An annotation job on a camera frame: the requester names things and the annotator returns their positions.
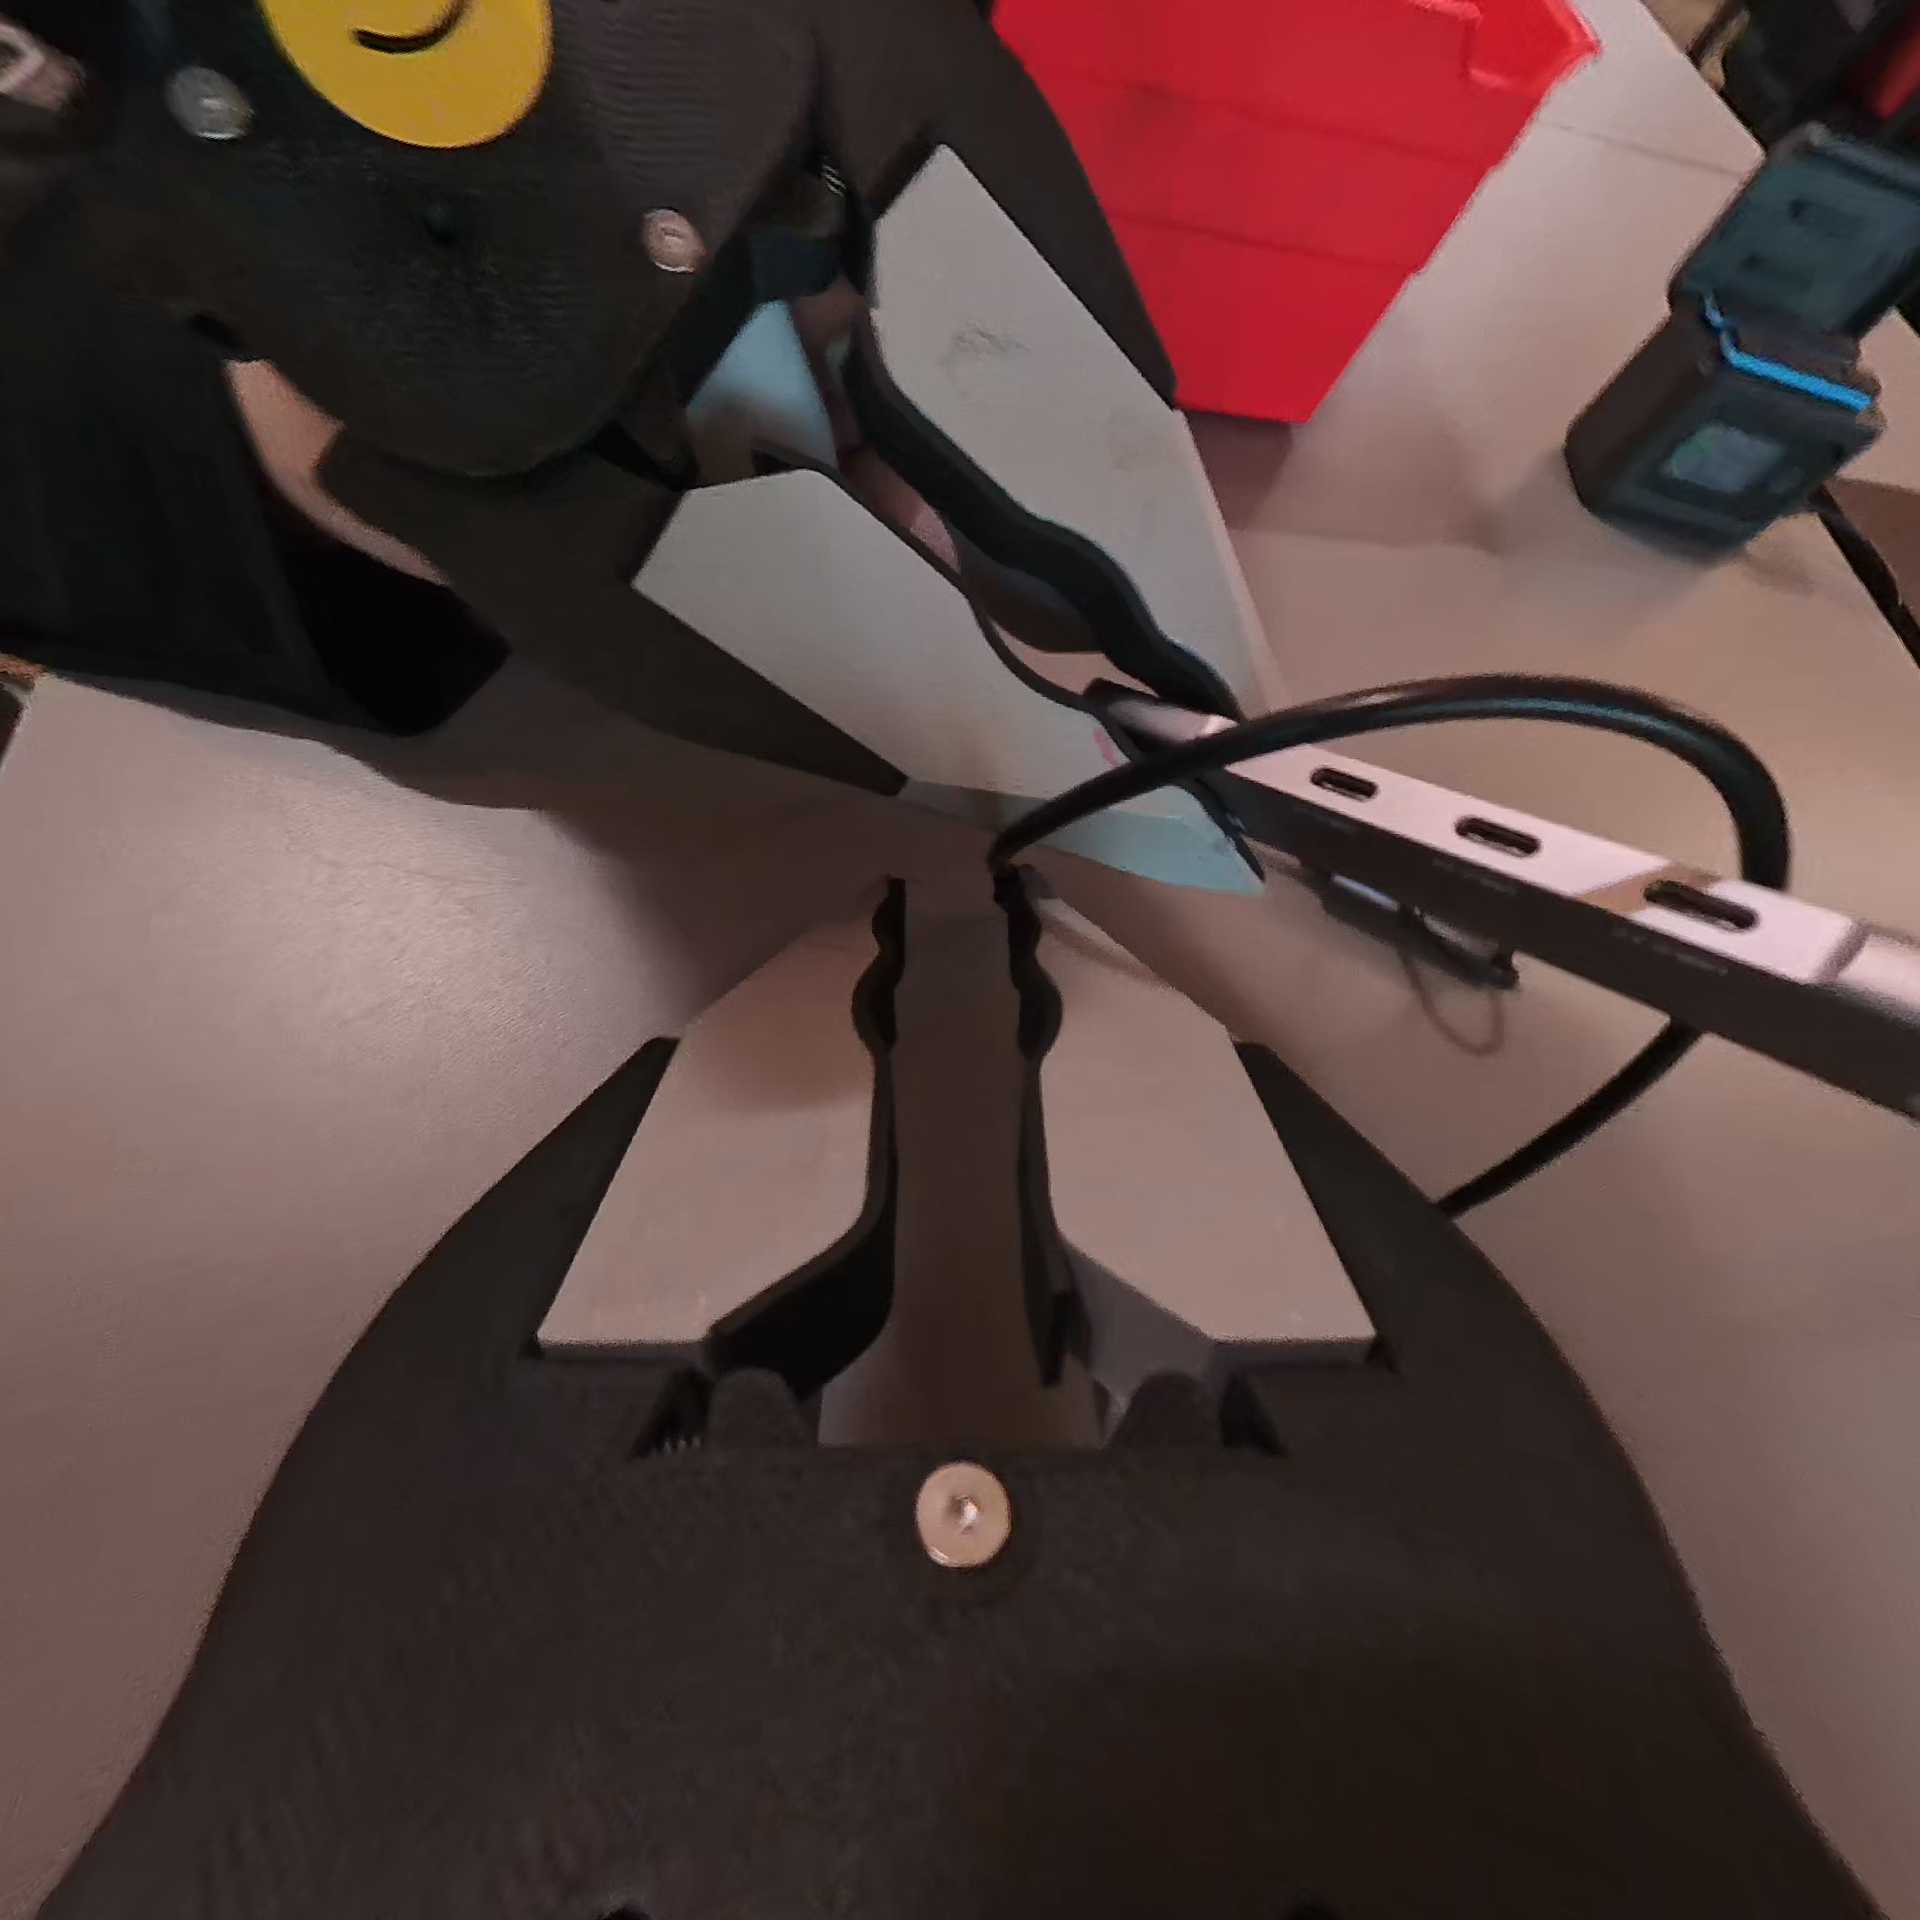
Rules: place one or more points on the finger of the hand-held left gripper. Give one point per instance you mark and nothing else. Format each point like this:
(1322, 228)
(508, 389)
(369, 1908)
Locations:
(841, 628)
(1052, 376)

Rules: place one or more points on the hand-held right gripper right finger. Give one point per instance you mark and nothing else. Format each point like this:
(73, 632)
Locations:
(1202, 1200)

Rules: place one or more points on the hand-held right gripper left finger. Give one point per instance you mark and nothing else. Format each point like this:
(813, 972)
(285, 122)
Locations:
(707, 1200)

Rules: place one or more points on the red plastic bin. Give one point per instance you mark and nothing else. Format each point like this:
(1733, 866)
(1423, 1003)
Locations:
(1275, 196)

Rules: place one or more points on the person's left forearm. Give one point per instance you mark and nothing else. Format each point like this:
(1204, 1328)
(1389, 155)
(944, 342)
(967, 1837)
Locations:
(152, 570)

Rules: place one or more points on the dark battery charger case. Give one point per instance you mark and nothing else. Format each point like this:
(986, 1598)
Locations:
(1726, 435)

